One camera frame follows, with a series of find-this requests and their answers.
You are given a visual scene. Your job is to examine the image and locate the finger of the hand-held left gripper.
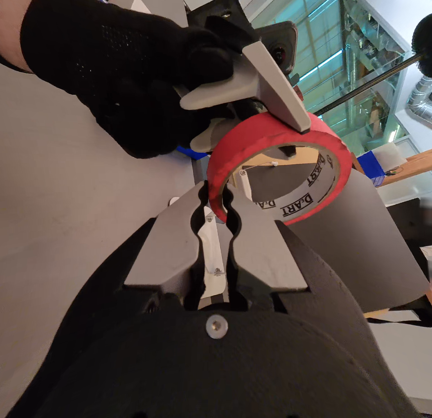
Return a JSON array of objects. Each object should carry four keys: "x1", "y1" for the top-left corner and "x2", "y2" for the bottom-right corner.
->
[
  {"x1": 242, "y1": 39, "x2": 312, "y2": 134},
  {"x1": 261, "y1": 145, "x2": 297, "y2": 160}
]

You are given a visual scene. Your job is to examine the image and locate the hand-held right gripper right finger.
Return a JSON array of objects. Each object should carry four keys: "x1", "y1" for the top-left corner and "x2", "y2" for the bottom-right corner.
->
[{"x1": 221, "y1": 183, "x2": 309, "y2": 312}]

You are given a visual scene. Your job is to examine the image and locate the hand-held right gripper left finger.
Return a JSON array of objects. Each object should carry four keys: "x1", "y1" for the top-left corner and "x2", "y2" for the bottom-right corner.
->
[{"x1": 124, "y1": 180, "x2": 207, "y2": 311}]

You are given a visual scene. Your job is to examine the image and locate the red tape roll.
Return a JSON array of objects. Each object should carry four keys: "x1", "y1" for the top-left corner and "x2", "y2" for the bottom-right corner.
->
[{"x1": 207, "y1": 112, "x2": 352, "y2": 227}]

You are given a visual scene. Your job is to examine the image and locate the person's left forearm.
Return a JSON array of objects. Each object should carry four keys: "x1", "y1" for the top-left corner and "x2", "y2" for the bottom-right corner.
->
[{"x1": 0, "y1": 0, "x2": 39, "y2": 75}]

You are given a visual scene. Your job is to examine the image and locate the person's left hand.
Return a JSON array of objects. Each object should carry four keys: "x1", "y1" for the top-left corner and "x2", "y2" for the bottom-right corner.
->
[{"x1": 20, "y1": 0, "x2": 237, "y2": 159}]

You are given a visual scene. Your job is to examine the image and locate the blue plastic bin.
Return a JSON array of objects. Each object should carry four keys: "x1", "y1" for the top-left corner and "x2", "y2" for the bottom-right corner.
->
[{"x1": 357, "y1": 151, "x2": 386, "y2": 186}]

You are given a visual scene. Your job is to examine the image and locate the black panel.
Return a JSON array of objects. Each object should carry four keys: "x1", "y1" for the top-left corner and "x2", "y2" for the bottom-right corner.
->
[{"x1": 245, "y1": 163, "x2": 430, "y2": 313}]

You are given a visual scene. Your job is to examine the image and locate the black stand pole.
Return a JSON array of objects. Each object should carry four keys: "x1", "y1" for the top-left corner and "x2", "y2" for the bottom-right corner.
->
[{"x1": 314, "y1": 52, "x2": 426, "y2": 117}]

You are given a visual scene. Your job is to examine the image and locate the translucent plastic box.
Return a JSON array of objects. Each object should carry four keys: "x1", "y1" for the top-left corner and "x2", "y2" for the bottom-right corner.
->
[{"x1": 371, "y1": 142, "x2": 408, "y2": 175}]

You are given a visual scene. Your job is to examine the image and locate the wooden desk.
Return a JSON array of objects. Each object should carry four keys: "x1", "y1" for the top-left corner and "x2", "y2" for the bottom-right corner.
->
[{"x1": 375, "y1": 151, "x2": 432, "y2": 186}]

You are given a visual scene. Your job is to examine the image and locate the black fuzzy microphone cover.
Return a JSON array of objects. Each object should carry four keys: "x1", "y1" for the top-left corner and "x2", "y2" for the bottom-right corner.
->
[{"x1": 411, "y1": 14, "x2": 432, "y2": 77}]

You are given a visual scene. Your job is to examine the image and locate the white pull cord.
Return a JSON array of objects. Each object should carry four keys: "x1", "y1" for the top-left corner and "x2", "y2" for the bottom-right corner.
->
[{"x1": 240, "y1": 161, "x2": 279, "y2": 175}]

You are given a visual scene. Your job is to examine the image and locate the white mounting bracket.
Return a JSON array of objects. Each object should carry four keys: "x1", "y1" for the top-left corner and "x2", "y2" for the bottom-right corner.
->
[{"x1": 197, "y1": 169, "x2": 253, "y2": 300}]

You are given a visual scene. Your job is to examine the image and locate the silver ventilation duct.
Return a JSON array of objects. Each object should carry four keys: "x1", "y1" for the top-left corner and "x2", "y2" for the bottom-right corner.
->
[{"x1": 407, "y1": 76, "x2": 432, "y2": 121}]

